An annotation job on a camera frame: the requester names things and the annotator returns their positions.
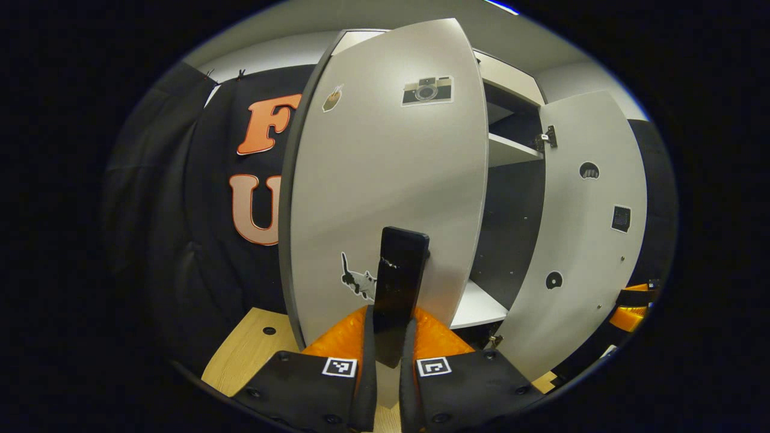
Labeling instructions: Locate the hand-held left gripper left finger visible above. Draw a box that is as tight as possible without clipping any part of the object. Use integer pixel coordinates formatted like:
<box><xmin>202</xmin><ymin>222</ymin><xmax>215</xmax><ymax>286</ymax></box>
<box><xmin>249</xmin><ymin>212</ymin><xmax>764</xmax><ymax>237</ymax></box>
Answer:
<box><xmin>232</xmin><ymin>306</ymin><xmax>378</xmax><ymax>432</ymax></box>

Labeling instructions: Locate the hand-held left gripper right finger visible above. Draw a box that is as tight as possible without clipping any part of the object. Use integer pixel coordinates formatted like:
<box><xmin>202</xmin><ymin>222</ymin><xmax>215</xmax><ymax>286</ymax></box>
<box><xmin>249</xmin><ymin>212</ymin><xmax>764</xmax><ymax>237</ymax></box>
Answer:
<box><xmin>399</xmin><ymin>307</ymin><xmax>545</xmax><ymax>432</ymax></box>

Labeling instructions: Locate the cabinet door with headphone sticker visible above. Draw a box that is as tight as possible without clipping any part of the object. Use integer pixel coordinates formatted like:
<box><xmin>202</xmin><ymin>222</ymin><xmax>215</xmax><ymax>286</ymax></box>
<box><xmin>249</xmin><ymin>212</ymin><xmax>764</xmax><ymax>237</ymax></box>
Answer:
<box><xmin>498</xmin><ymin>90</ymin><xmax>648</xmax><ymax>382</ymax></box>

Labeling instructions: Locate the black door handle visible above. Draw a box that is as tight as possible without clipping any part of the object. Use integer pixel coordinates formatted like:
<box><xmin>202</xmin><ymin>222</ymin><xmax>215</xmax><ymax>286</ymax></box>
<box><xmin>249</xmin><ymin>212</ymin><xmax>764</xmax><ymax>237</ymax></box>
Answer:
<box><xmin>373</xmin><ymin>226</ymin><xmax>431</xmax><ymax>369</ymax></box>

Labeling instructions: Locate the beige double-door shoe cabinet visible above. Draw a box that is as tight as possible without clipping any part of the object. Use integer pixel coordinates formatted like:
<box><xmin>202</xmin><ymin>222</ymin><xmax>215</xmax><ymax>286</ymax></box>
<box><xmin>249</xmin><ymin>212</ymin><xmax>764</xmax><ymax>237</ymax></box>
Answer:
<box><xmin>330</xmin><ymin>27</ymin><xmax>549</xmax><ymax>351</ymax></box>

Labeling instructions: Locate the cabinet door with camera sticker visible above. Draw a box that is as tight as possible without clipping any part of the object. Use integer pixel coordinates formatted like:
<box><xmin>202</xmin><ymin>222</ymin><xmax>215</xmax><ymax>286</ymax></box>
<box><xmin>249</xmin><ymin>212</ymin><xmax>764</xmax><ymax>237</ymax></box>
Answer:
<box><xmin>278</xmin><ymin>18</ymin><xmax>489</xmax><ymax>351</ymax></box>

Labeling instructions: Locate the white cabinet shelf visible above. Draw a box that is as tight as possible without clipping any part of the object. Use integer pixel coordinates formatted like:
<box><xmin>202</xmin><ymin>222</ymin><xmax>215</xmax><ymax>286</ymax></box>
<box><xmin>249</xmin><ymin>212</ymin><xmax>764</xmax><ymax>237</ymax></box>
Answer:
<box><xmin>450</xmin><ymin>280</ymin><xmax>510</xmax><ymax>330</ymax></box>
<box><xmin>488</xmin><ymin>132</ymin><xmax>545</xmax><ymax>168</ymax></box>

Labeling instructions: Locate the black backdrop cloth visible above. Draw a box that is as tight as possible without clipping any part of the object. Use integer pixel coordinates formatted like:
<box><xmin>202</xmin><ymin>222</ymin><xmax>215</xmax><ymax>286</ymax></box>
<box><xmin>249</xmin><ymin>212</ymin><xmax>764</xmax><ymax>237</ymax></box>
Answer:
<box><xmin>102</xmin><ymin>60</ymin><xmax>316</xmax><ymax>385</ymax></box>
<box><xmin>629</xmin><ymin>119</ymin><xmax>680</xmax><ymax>289</ymax></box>

